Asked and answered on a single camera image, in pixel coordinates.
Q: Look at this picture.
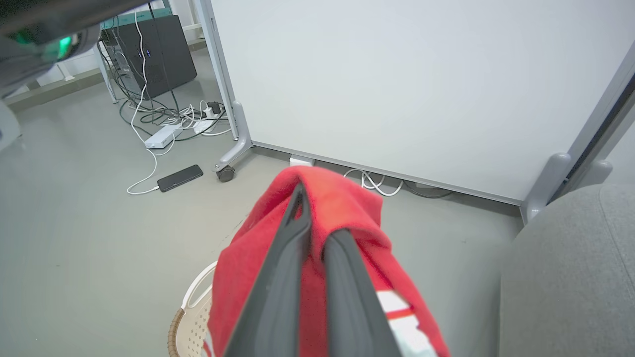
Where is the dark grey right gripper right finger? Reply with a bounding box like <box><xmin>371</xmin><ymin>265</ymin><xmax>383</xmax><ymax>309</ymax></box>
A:
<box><xmin>322</xmin><ymin>229</ymin><xmax>403</xmax><ymax>357</ymax></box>

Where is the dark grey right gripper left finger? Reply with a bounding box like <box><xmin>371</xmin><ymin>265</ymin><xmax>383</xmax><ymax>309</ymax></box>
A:
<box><xmin>223</xmin><ymin>182</ymin><xmax>313</xmax><ymax>357</ymax></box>

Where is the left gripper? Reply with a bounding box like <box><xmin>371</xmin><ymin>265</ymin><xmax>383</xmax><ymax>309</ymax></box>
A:
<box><xmin>0</xmin><ymin>0</ymin><xmax>152</xmax><ymax>98</ymax></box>

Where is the red and white garment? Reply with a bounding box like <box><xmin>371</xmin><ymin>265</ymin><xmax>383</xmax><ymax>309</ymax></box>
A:
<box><xmin>206</xmin><ymin>165</ymin><xmax>452</xmax><ymax>357</ymax></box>

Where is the cream perforated laundry basket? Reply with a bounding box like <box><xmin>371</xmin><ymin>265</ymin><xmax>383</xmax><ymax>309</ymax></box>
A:
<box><xmin>167</xmin><ymin>261</ymin><xmax>219</xmax><ymax>357</ymax></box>

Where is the grey metal table leg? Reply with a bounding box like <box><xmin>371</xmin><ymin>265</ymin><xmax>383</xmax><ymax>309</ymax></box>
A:
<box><xmin>96</xmin><ymin>40</ymin><xmax>121</xmax><ymax>105</ymax></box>

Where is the black computer tower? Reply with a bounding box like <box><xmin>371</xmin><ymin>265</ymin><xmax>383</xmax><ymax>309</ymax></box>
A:
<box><xmin>102</xmin><ymin>15</ymin><xmax>198</xmax><ymax>100</ymax></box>

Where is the black smartphone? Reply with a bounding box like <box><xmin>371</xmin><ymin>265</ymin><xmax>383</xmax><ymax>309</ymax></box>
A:
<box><xmin>157</xmin><ymin>164</ymin><xmax>204</xmax><ymax>193</ymax></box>

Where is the long white power strip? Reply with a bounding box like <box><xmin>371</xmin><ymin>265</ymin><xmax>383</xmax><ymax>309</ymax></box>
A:
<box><xmin>144</xmin><ymin>124</ymin><xmax>184</xmax><ymax>149</ymax></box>

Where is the grey fabric sofa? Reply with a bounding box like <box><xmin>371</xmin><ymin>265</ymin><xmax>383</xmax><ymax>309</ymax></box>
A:
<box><xmin>499</xmin><ymin>183</ymin><xmax>635</xmax><ymax>357</ymax></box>

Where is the large white rolling partition panel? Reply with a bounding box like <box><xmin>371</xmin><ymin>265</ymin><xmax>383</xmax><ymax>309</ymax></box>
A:
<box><xmin>193</xmin><ymin>0</ymin><xmax>635</xmax><ymax>224</ymax></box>

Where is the white partition panel grey foot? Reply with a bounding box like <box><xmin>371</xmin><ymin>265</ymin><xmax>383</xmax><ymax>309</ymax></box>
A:
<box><xmin>566</xmin><ymin>84</ymin><xmax>635</xmax><ymax>196</ymax></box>

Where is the coiled white cable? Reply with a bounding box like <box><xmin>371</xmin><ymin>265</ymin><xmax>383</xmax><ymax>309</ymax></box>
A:
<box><xmin>343</xmin><ymin>169</ymin><xmax>405</xmax><ymax>197</ymax></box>

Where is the black cable under partition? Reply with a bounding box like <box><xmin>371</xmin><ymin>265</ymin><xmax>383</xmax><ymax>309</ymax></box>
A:
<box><xmin>404</xmin><ymin>181</ymin><xmax>453</xmax><ymax>199</ymax></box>

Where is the black cable tangle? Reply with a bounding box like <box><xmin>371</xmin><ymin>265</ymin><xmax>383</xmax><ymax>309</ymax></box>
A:
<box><xmin>97</xmin><ymin>30</ymin><xmax>234</xmax><ymax>142</ymax></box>

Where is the white phone charging cable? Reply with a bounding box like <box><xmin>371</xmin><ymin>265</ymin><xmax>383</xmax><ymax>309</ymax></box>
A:
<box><xmin>127</xmin><ymin>10</ymin><xmax>174</xmax><ymax>195</ymax></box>

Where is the white cable tangle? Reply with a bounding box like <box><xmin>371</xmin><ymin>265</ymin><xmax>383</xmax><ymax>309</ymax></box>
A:
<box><xmin>169</xmin><ymin>99</ymin><xmax>234</xmax><ymax>139</ymax></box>

